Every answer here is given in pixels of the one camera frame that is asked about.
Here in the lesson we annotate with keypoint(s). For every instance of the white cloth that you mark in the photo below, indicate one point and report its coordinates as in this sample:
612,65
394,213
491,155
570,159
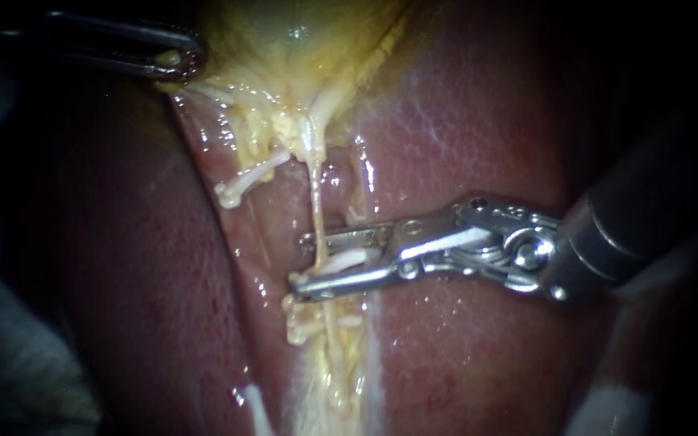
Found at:
16,357

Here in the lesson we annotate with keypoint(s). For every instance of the right arm instrument jaw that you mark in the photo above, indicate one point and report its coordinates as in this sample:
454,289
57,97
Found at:
355,280
361,236

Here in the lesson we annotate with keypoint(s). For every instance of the dark right arm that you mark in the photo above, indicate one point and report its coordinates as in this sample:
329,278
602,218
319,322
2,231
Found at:
640,212

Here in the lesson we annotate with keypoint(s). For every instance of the left arm instrument jaw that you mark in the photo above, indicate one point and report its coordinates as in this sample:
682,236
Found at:
120,29

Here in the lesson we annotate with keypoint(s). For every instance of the right arm instrument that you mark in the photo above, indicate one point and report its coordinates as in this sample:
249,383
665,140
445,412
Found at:
494,227

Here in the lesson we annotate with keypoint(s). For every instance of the white clip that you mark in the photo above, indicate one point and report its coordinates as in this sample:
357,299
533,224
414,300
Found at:
298,321
246,180
349,259

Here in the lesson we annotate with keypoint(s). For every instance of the thin tube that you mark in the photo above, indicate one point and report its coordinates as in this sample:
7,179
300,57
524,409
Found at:
317,200

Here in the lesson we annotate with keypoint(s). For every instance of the gallbladder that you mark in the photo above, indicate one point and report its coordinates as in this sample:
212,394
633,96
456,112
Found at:
288,72

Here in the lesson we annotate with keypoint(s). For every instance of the dark red liver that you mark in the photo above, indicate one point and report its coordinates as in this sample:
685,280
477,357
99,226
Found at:
476,133

